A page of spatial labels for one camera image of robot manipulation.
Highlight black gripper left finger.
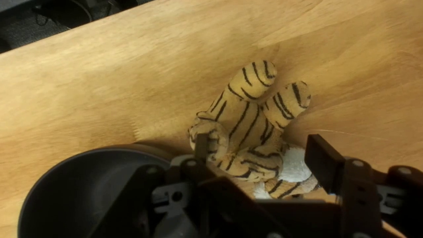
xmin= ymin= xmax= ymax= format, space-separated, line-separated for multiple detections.
xmin=90 ymin=133 xmax=283 ymax=238

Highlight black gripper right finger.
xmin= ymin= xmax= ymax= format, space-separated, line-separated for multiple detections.
xmin=306 ymin=133 xmax=423 ymax=238

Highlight tiger plush toy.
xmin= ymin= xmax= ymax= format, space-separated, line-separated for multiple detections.
xmin=187 ymin=59 xmax=336 ymax=203

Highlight black bowl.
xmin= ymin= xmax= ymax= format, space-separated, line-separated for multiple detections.
xmin=18 ymin=142 xmax=200 ymax=238

